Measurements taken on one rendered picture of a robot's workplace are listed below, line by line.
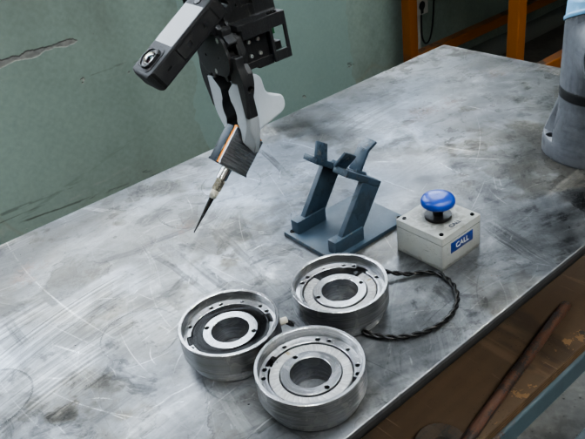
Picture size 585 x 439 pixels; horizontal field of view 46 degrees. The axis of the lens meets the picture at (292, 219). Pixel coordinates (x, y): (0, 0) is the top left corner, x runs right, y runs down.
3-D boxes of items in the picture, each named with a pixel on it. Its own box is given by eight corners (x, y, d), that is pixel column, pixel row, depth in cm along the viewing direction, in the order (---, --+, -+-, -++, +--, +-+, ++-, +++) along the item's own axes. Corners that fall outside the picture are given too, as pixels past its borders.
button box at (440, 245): (443, 272, 79) (442, 237, 76) (397, 249, 84) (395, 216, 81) (486, 241, 83) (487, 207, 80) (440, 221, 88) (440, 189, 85)
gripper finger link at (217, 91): (273, 131, 85) (263, 62, 79) (234, 150, 82) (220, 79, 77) (260, 123, 87) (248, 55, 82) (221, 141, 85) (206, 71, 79)
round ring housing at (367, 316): (353, 356, 69) (351, 325, 67) (275, 320, 75) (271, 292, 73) (407, 300, 76) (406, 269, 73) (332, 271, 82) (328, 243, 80)
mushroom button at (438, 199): (440, 243, 80) (440, 207, 77) (413, 232, 82) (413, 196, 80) (461, 229, 82) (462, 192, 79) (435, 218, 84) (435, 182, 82)
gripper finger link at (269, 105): (300, 140, 80) (280, 64, 76) (259, 159, 78) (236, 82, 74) (286, 137, 83) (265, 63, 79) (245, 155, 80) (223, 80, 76)
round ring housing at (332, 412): (383, 368, 67) (381, 337, 65) (344, 451, 59) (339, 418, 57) (288, 346, 72) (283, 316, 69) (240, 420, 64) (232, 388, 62)
